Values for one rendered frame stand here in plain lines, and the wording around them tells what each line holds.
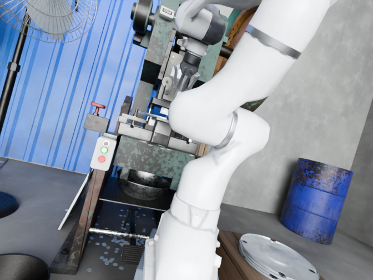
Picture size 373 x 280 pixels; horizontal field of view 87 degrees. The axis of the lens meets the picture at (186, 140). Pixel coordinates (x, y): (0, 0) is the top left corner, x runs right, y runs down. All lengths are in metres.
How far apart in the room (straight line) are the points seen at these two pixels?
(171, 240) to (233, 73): 0.34
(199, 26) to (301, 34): 0.45
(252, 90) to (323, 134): 3.29
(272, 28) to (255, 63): 0.06
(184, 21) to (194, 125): 0.44
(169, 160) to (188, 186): 0.59
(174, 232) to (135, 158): 0.62
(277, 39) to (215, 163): 0.26
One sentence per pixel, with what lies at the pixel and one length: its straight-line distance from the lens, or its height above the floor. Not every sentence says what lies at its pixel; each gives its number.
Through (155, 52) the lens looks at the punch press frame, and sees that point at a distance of 1.17.
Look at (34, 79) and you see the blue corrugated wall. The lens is 2.58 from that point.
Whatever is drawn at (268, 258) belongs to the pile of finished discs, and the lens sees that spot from 0.92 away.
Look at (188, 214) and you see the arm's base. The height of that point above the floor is 0.58.
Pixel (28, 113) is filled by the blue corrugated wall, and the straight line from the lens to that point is 2.57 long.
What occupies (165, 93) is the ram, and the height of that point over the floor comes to 0.93.
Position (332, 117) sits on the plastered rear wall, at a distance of 3.77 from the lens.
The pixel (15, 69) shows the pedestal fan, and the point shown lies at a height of 0.82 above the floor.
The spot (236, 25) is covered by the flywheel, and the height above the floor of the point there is 1.60.
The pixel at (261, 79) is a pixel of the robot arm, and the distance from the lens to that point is 0.39.
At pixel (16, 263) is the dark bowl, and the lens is 1.17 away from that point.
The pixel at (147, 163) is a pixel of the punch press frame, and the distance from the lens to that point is 1.02.
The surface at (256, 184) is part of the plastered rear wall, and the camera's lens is 3.03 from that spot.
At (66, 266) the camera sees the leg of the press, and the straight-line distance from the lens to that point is 1.16.
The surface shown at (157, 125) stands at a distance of 1.06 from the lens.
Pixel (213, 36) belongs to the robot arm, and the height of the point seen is 1.10.
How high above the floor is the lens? 0.73
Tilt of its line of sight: 1 degrees down
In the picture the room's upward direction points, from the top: 16 degrees clockwise
